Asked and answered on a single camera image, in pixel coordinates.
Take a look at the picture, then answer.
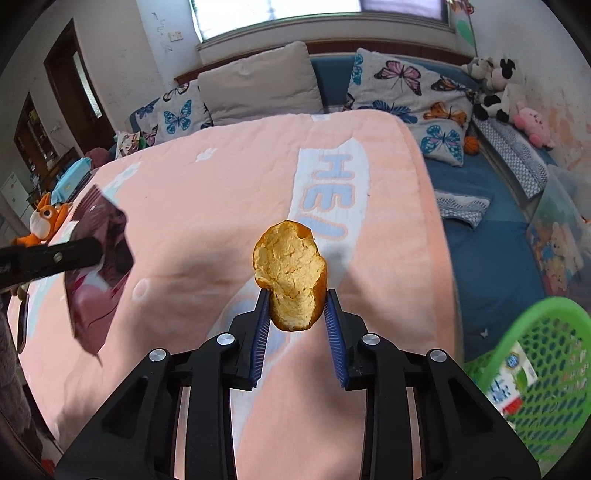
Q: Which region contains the orange fox plush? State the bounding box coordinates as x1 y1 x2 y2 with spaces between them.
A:
11 193 75 247

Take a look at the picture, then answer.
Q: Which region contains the window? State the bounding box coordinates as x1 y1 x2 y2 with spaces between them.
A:
189 0 455 51

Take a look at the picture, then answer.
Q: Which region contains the white drink carton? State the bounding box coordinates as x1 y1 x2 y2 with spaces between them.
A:
482 342 539 416

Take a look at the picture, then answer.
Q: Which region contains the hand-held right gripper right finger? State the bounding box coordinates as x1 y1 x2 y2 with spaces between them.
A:
323 288 542 480

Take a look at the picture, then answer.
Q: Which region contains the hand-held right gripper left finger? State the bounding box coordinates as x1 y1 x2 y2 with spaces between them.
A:
54 288 273 480

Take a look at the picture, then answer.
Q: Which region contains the grey white patterned cloth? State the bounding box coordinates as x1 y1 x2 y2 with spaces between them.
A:
434 189 494 229

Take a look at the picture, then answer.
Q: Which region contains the large butterfly print pillow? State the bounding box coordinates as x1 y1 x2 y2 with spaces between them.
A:
346 48 478 167

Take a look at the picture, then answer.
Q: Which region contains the cartoon print bag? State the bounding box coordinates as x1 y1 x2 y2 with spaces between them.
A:
115 130 155 160

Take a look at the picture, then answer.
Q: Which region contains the pink round plush toy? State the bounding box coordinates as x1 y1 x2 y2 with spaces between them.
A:
513 102 557 149

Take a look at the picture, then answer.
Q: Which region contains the pink fleece blanket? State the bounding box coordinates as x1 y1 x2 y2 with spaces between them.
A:
18 111 465 480

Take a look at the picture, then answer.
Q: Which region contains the polka dot folded cloth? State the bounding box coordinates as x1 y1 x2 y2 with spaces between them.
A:
473 117 559 199

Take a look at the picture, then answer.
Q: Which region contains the purple snack packet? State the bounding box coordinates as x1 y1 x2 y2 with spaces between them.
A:
65 185 136 367

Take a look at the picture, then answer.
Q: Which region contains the small butterfly print pillow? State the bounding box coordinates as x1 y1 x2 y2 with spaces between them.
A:
129 78 214 146

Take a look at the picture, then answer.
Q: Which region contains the black white cow plush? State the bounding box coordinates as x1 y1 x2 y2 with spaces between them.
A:
473 55 527 123

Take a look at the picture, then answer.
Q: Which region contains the dark wooden door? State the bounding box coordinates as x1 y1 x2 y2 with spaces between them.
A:
44 18 116 148

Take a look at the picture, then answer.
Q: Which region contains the beige pillow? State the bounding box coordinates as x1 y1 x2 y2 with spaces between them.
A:
198 41 324 127

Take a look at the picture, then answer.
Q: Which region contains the wooden shelf cabinet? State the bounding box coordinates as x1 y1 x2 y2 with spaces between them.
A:
13 92 61 185

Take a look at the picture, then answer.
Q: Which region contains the white cabinet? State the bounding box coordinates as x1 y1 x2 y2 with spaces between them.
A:
0 173 26 232

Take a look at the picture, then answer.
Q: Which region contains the grey white plush toy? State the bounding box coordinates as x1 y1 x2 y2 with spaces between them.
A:
462 58 495 79

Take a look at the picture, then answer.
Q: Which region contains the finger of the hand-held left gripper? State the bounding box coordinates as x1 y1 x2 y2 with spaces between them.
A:
0 237 105 291

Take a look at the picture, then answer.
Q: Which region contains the green plastic mesh basket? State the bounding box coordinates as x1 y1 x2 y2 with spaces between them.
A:
462 296 591 464

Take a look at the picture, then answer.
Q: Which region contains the brown wooden headboard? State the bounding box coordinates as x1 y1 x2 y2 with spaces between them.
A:
173 39 462 86

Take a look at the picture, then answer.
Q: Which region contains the clear plastic storage box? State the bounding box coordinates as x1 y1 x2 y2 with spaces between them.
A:
526 164 587 298

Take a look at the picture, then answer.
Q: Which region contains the torn bread piece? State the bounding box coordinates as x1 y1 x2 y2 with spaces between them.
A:
252 220 329 332

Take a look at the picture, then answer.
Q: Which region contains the colourful hanging decoration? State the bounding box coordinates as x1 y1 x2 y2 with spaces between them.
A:
445 0 478 47

